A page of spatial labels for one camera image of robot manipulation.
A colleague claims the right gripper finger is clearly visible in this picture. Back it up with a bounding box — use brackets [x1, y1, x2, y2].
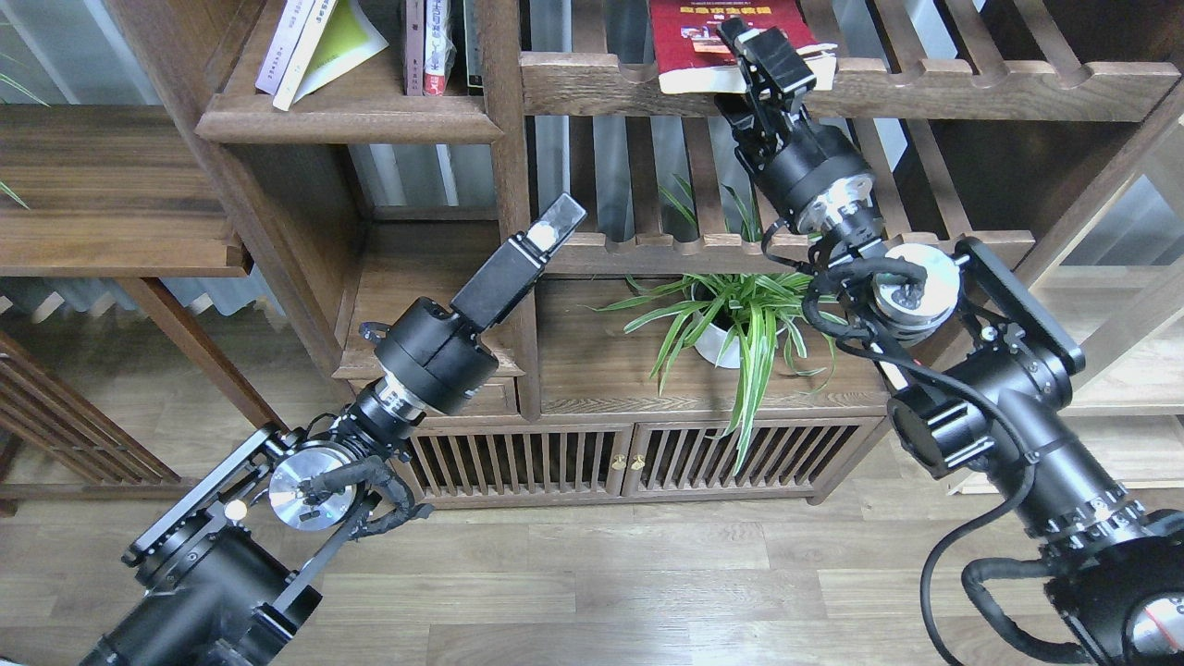
[718, 17, 749, 58]

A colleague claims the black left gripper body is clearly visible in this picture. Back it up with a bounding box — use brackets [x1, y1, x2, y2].
[361, 233, 549, 414]

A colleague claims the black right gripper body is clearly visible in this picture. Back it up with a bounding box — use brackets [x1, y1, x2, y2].
[716, 30, 875, 235]

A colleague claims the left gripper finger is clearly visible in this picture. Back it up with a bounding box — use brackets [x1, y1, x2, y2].
[525, 193, 587, 254]

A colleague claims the red cover book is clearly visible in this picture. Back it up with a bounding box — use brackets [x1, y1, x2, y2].
[648, 1, 837, 94]

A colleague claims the yellow-green cover book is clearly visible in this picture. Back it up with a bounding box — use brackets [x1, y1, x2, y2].
[272, 1, 390, 110]

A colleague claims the white cover book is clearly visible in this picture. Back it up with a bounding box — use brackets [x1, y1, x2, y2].
[255, 0, 315, 94]

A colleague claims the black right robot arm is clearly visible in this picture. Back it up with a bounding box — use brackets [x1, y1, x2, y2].
[716, 17, 1183, 665]

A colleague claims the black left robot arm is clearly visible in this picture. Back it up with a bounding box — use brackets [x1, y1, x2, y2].
[83, 194, 586, 665]

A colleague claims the light wooden shelf unit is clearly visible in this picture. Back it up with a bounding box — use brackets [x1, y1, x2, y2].
[914, 120, 1184, 495]

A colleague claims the green spider plant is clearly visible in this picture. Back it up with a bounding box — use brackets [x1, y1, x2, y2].
[588, 172, 861, 475]

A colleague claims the dark wooden bookshelf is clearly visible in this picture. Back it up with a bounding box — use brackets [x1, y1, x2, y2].
[104, 0, 1184, 521]

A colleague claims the white plant pot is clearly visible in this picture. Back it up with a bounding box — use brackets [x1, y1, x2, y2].
[694, 312, 744, 369]

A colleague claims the red white upright book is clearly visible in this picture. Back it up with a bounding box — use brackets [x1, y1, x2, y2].
[423, 0, 453, 96]

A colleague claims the dark upright book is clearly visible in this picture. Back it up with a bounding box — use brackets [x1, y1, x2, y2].
[461, 0, 485, 96]

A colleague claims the pink spine upright book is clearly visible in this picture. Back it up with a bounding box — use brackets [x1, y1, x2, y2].
[403, 0, 426, 97]

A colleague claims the dark wooden side table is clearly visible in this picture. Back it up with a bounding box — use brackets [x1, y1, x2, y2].
[0, 104, 358, 517]

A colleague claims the dark wooden slatted chair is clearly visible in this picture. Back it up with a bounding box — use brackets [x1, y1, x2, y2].
[1, 334, 193, 515]

